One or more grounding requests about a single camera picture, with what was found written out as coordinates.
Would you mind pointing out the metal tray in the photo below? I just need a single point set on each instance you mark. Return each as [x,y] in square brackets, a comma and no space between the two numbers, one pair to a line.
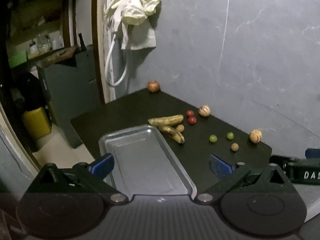
[140,160]

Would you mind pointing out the reddish apple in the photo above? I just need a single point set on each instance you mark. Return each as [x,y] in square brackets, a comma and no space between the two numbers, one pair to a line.
[153,86]

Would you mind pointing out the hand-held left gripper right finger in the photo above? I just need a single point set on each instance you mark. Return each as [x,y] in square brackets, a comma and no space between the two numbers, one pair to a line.
[220,167]

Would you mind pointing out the short spotted banana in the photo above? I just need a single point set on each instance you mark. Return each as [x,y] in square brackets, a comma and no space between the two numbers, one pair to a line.
[172,133]

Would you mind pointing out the black bag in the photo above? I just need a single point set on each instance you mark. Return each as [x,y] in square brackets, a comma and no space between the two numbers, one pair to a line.
[27,90]

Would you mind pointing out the wooden board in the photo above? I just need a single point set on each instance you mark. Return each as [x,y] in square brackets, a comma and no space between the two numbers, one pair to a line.
[57,55]

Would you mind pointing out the red cherry tomato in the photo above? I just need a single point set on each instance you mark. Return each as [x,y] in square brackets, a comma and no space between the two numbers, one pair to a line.
[192,120]
[190,113]

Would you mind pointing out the green grape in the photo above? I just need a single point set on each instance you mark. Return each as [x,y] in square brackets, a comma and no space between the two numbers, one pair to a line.
[213,138]
[230,135]

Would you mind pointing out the white box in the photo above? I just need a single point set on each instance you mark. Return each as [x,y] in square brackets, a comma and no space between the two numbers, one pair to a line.
[57,41]

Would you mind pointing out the brown longan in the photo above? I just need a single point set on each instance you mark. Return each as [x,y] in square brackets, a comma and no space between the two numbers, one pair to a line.
[180,128]
[234,147]

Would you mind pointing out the green box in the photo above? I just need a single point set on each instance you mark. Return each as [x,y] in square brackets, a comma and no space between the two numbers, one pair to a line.
[17,58]

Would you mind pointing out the grey cabinet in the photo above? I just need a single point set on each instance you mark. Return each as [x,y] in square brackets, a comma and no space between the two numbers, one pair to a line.
[67,92]

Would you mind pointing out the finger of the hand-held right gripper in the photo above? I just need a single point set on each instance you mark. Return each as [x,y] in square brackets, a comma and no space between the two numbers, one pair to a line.
[307,170]
[313,153]

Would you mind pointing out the clear plastic jar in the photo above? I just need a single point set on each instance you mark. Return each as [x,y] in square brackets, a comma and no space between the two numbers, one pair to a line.
[43,44]

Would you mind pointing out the grey cloth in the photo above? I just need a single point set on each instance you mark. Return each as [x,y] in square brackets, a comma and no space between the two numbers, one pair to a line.
[141,37]

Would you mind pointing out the striped pepino melon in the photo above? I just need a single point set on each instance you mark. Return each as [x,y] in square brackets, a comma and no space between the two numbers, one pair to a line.
[255,136]
[204,110]

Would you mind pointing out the long spotted banana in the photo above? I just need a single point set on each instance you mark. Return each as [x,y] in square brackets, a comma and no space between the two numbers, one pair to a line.
[166,120]

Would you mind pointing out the wooden door frame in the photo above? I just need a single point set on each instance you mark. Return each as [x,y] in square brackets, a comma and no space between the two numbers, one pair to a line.
[96,42]

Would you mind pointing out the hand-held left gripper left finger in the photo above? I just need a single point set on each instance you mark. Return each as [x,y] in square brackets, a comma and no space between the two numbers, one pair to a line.
[102,164]

